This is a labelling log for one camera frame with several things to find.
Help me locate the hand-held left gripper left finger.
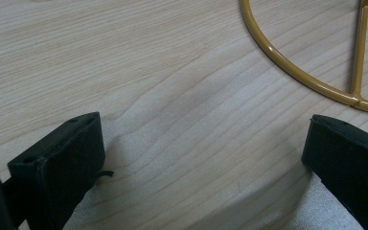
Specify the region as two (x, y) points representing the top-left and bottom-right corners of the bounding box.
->
(7, 111), (114, 230)

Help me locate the gold metal wire stand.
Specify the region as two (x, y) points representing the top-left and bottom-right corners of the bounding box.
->
(240, 0), (368, 117)

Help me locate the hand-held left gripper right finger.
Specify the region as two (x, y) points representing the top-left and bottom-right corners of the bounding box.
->
(301, 114), (368, 230)

